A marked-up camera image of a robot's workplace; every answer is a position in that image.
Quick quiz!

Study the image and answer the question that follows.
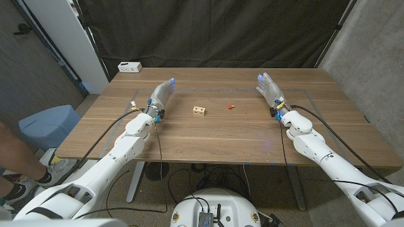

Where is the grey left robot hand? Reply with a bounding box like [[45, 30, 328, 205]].
[[146, 78, 176, 112]]

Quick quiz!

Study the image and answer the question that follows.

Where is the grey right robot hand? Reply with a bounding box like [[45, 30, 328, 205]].
[[256, 72, 290, 112]]

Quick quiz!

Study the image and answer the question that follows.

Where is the white power strip box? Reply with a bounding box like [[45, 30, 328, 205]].
[[117, 61, 143, 74]]

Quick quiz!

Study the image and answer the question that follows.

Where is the black backdrop curtain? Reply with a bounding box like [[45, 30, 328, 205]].
[[77, 0, 357, 79]]

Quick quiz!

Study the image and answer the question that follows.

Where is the black backdrop stand pole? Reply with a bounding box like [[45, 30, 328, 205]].
[[314, 0, 357, 69], [72, 0, 111, 82]]

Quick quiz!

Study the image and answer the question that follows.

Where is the white table leg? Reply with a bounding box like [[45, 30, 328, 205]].
[[126, 161, 146, 204]]

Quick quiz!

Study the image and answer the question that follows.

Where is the grey table leg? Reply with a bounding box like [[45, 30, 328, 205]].
[[285, 165, 307, 211]]

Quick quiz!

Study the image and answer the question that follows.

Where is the white cabinet panel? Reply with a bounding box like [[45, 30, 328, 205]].
[[23, 0, 110, 95]]

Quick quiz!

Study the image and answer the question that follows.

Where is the blue-grey padded stool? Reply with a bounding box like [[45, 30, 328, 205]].
[[18, 104, 81, 151]]

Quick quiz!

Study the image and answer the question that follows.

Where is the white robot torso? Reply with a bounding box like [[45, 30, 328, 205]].
[[170, 188, 262, 227]]

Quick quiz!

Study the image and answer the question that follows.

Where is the grey sneaker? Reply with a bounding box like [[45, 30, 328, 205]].
[[37, 157, 78, 187]]

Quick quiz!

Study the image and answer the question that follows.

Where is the black antenna on torso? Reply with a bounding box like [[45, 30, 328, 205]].
[[214, 204, 225, 227]]

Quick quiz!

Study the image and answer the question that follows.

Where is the black connector beside torso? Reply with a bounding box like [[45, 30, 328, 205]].
[[268, 214, 283, 227]]

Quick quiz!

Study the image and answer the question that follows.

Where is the grey electronics box on torso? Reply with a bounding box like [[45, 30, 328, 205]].
[[198, 211, 215, 227]]

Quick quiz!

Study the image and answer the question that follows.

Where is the person's bare leg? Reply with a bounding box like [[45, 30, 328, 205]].
[[0, 122, 48, 187]]

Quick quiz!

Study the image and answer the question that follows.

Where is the black sneaker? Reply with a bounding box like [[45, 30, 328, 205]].
[[1, 181, 29, 206]]

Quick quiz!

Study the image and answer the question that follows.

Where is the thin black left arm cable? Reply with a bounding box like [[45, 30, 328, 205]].
[[74, 121, 169, 220]]

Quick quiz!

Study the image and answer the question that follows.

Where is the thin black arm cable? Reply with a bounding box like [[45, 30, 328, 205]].
[[74, 121, 169, 220], [279, 119, 400, 215]]

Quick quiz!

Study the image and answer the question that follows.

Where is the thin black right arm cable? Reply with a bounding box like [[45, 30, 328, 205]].
[[279, 119, 400, 215]]

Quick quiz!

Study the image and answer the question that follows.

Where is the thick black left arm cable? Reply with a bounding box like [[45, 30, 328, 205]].
[[52, 108, 145, 189]]

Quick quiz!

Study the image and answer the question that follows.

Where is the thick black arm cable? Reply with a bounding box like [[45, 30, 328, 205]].
[[289, 105, 394, 185], [52, 108, 145, 189]]

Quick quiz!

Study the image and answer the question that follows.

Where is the white floor cable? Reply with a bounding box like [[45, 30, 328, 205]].
[[242, 164, 253, 199]]

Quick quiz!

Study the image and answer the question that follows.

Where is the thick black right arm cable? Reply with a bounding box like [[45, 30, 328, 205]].
[[289, 105, 394, 185]]

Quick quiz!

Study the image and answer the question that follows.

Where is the black floor cable bundle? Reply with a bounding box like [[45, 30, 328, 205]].
[[167, 163, 250, 206]]

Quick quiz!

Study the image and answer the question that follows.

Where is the dark door frame rail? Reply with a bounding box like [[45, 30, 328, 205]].
[[9, 0, 90, 97]]

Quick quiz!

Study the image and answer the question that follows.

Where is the black door handle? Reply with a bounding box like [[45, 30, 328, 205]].
[[13, 23, 32, 35]]

